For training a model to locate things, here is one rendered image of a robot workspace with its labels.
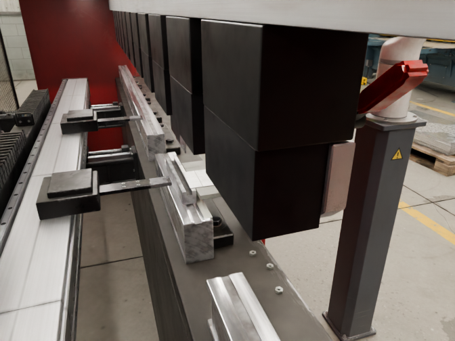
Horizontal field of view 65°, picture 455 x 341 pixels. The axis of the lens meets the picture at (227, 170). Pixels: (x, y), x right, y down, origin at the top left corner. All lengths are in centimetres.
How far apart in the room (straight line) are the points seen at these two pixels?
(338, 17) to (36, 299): 52
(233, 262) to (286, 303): 14
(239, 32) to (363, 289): 147
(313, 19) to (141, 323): 176
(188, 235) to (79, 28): 232
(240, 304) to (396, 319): 153
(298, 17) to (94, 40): 271
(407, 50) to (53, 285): 115
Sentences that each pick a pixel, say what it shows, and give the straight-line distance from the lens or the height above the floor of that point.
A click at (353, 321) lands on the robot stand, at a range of 176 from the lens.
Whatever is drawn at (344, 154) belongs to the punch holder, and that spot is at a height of 124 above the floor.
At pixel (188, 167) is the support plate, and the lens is 87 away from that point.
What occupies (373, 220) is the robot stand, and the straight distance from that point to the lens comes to 145.
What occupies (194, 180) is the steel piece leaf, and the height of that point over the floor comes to 100.
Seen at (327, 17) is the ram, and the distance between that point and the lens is 18.
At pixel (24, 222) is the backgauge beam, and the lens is 77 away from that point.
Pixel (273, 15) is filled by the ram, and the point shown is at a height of 135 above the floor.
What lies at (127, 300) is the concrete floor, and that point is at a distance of 200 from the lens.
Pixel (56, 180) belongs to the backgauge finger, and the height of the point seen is 103.
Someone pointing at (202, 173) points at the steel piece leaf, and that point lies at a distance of 83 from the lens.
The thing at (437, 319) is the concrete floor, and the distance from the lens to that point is 210.
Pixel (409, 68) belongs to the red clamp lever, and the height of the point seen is 131.
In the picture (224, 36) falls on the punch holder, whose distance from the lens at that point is 31.
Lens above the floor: 135
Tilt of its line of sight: 24 degrees down
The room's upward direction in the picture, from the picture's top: straight up
